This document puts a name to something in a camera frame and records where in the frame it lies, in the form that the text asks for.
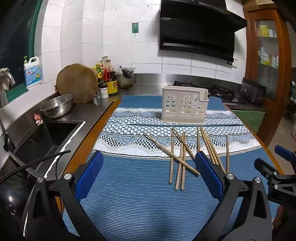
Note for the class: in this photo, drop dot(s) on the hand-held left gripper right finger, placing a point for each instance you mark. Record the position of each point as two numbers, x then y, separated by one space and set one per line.
208 173

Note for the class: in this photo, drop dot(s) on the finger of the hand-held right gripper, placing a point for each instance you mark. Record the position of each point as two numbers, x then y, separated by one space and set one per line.
266 168
281 151

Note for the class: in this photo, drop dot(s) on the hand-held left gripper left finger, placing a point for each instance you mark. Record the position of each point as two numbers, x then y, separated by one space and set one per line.
90 176

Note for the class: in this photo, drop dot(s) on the white plastic utensil holder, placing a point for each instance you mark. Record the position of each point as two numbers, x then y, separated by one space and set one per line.
175 102

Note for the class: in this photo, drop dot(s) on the person's right hand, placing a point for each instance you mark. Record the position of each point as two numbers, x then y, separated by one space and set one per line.
281 217

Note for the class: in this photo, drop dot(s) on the green base cabinet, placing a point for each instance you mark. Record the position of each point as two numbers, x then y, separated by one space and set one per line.
249 120

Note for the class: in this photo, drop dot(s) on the blue patterned table cloth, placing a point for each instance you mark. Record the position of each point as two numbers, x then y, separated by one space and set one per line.
138 204

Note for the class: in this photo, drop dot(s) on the black kitchen sink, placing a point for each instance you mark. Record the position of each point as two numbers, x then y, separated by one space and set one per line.
46 139

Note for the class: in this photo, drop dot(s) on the black countertop appliance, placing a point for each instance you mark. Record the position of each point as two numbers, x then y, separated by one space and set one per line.
253 91

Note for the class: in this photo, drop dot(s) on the red white small ornament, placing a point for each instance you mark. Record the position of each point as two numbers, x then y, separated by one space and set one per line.
38 119

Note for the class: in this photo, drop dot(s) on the metal colander bowl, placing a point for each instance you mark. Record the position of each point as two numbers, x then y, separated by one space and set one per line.
56 106

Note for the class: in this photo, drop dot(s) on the black gas stove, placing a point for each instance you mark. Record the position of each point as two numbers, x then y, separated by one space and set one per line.
222 92

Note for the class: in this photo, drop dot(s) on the white jar black lid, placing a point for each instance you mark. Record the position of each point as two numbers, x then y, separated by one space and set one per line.
103 92

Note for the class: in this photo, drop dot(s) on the black wok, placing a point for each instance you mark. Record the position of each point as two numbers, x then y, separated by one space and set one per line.
9 204

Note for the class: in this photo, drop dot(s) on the round wooden chopping block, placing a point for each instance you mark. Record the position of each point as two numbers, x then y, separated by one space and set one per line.
77 84

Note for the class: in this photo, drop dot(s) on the steel pressure cooker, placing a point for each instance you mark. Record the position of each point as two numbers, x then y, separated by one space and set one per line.
124 81

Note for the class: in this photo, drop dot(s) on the yellow green condiment bottle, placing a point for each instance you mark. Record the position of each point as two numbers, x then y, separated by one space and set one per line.
100 74

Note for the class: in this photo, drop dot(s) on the wooden glass door cabinet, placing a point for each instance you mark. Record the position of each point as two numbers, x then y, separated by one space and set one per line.
251 46

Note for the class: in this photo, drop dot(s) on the tall clear sauce bottle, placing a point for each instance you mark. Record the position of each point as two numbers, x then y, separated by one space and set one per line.
109 66

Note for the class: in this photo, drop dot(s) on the white detergent jug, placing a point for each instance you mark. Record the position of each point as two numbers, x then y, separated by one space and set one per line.
33 74

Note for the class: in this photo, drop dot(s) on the black range hood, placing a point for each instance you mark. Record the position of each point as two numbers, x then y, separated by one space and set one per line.
196 23

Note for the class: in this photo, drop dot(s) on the green framed window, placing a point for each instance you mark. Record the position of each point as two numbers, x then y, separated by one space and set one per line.
16 34

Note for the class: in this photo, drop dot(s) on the wall power socket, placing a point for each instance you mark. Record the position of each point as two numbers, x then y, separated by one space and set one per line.
233 62

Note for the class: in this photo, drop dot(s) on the green wall hook sticker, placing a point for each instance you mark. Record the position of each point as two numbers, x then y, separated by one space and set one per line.
135 28

